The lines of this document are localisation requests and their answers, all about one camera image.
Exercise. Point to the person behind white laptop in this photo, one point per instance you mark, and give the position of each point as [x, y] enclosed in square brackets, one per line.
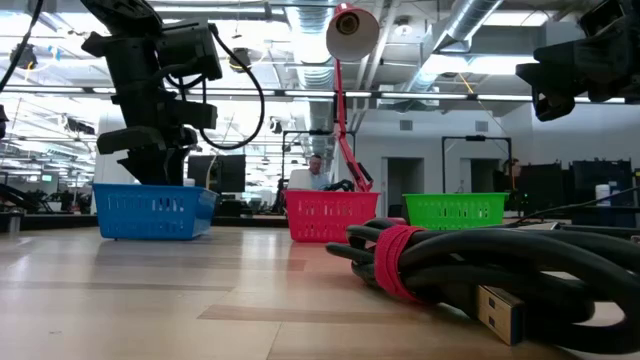
[316, 165]

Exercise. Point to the white canister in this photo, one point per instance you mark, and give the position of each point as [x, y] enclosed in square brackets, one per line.
[602, 195]

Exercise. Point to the red desk lamp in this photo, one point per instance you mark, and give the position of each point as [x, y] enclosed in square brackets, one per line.
[352, 30]

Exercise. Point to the silver ribbed ventilation duct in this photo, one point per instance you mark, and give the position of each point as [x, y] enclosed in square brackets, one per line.
[315, 45]

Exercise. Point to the black partition panel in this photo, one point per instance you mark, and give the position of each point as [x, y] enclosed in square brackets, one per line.
[600, 175]
[540, 185]

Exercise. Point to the black ceiling camera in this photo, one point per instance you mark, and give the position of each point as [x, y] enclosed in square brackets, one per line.
[240, 57]
[22, 56]

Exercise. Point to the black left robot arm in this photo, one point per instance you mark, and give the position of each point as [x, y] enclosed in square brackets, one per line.
[125, 15]

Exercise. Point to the red plastic basket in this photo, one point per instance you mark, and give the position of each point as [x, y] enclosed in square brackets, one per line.
[325, 217]

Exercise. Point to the black monitor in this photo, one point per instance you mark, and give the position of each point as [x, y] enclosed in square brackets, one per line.
[230, 172]

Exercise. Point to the white laptop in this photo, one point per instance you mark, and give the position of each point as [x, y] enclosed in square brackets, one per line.
[299, 180]

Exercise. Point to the small grey cup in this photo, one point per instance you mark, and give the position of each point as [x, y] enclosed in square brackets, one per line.
[14, 221]

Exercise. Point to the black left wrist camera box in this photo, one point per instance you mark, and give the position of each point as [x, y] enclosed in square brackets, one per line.
[190, 47]

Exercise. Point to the green exit sign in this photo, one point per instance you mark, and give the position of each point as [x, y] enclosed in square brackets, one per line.
[47, 177]

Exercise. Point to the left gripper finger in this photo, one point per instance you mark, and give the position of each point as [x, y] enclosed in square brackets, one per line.
[135, 140]
[170, 167]

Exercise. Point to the green plastic basket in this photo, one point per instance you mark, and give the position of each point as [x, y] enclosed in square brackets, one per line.
[455, 210]

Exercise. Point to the blue plastic basket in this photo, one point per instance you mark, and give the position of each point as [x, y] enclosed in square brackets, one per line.
[150, 212]

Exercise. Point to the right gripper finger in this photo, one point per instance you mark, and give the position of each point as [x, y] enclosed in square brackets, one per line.
[555, 65]
[557, 100]

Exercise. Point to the white column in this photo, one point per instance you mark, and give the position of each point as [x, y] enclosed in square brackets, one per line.
[105, 170]

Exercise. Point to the black metal frame stand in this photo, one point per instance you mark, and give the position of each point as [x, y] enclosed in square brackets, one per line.
[320, 132]
[475, 137]

